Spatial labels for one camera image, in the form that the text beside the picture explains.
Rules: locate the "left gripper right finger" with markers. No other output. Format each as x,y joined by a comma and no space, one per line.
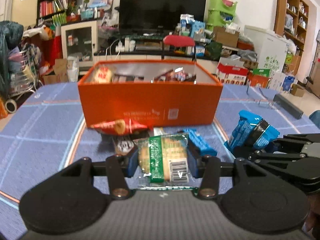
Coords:
248,195

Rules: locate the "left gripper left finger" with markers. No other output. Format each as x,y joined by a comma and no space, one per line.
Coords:
78,195

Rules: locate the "blue snack packet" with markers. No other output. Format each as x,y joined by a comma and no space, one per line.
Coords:
251,131

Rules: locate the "brown snack packet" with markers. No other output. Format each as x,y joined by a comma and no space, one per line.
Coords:
124,144

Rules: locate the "green cake packet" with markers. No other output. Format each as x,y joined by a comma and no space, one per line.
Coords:
163,159

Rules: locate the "black eyeglass case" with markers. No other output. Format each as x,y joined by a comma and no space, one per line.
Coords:
293,110

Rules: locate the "black eyeglasses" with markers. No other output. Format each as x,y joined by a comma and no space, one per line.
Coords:
257,96

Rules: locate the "red biscuit snack packet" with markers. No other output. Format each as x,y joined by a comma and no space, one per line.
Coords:
119,127

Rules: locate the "red white carton box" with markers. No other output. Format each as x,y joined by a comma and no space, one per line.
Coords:
231,74

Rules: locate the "white mini fridge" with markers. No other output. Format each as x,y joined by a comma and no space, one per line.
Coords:
270,47

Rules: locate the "roll of tape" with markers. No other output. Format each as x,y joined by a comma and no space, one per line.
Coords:
11,106

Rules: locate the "wooden shelf unit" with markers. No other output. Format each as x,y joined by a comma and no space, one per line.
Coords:
292,21

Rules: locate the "brown cardboard box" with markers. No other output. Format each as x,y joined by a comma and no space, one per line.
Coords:
221,35

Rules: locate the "orange cardboard box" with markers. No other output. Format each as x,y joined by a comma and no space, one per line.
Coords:
172,93

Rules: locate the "white tv stand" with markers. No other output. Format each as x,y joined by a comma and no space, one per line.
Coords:
107,51

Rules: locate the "white glass door cabinet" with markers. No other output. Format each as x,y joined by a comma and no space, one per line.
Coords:
80,40

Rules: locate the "green stacked storage bins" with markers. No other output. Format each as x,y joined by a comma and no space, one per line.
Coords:
220,13

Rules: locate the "red folding chair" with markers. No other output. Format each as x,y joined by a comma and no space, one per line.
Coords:
178,41

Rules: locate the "white air conditioner unit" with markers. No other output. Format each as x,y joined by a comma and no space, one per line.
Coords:
24,12

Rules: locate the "black flat screen television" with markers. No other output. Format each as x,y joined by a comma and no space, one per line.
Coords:
138,16

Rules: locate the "wire laundry cart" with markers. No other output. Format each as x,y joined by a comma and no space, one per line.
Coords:
24,67

